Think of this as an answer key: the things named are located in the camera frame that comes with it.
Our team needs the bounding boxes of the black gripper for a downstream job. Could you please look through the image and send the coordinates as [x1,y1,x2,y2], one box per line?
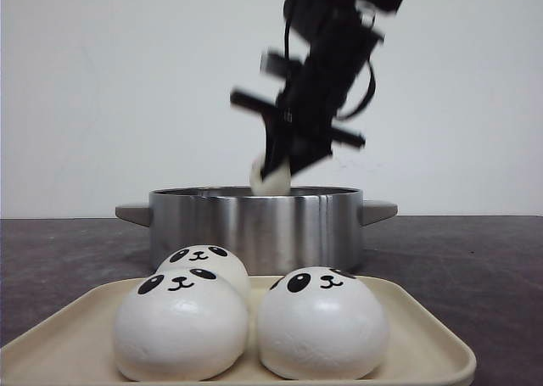
[230,17,383,179]

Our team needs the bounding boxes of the panda bun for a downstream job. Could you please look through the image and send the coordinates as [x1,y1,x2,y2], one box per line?
[112,267,249,382]
[256,266,390,380]
[249,153,291,196]
[156,244,251,302]

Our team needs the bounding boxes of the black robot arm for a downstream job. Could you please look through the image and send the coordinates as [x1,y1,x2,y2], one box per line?
[230,0,403,180]

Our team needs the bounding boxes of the stainless steel pot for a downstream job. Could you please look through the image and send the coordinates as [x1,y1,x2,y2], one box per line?
[115,186,398,275]

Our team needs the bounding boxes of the cream rectangular tray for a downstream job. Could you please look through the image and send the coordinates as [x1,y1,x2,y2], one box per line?
[1,277,477,385]

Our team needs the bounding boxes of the black cable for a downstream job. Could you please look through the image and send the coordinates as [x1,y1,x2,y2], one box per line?
[334,59,377,122]

